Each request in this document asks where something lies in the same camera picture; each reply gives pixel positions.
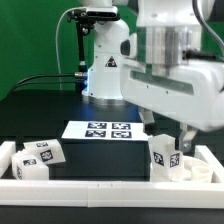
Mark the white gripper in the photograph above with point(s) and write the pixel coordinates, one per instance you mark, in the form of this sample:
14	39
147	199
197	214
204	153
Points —
161	74

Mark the white round stool seat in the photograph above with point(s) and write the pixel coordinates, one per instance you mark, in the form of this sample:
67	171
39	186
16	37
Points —
194	170

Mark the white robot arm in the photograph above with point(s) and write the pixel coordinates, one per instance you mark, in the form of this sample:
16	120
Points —
164	16

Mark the white marker tag sheet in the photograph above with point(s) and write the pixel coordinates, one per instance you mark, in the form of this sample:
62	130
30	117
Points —
99	130

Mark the white U-shaped frame fence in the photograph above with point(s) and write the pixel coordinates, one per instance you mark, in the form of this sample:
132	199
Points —
113	194

